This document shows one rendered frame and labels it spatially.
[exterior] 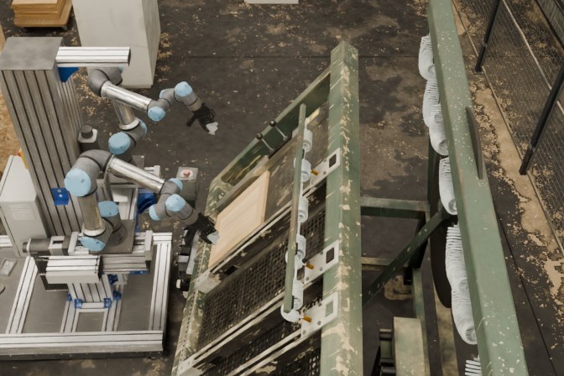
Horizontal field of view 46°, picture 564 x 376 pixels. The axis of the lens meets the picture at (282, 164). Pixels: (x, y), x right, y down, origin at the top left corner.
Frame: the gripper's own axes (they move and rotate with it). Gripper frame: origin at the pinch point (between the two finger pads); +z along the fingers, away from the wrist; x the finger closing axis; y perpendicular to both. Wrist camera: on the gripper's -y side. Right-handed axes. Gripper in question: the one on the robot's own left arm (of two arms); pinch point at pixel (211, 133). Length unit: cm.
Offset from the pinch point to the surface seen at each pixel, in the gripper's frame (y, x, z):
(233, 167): -6.3, 7.2, 35.3
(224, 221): -12.2, -30.2, 37.5
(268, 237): 29, -75, 11
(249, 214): 11, -44, 25
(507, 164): 141, 112, 228
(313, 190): 61, -76, -10
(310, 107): 55, 3, 10
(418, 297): 60, -28, 165
